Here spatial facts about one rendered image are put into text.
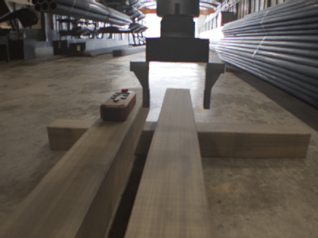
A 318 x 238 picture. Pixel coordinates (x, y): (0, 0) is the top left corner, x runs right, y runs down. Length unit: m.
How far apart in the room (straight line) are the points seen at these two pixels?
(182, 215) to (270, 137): 0.64
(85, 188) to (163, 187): 0.12
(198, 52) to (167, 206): 0.30
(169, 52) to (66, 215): 0.35
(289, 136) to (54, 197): 0.79
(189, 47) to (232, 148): 0.48
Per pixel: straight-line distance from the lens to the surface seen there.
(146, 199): 0.33
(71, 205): 0.34
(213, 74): 0.51
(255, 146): 0.89
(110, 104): 0.61
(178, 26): 0.42
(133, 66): 0.51
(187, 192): 0.34
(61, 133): 0.93
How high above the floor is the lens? 0.40
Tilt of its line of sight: 19 degrees down
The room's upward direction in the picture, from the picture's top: straight up
